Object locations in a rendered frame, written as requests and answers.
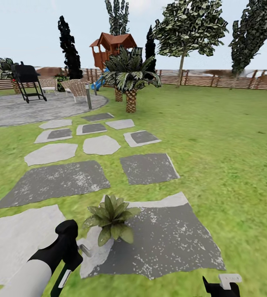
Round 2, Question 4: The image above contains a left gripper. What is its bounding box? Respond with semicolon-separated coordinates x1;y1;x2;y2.
62;245;83;271

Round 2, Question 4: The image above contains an insectifuge atomizer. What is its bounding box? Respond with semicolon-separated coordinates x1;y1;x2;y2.
50;265;72;297

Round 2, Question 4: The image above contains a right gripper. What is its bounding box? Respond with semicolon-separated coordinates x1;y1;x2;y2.
203;276;240;297

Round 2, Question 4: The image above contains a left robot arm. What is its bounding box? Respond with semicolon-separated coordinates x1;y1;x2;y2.
0;220;94;297

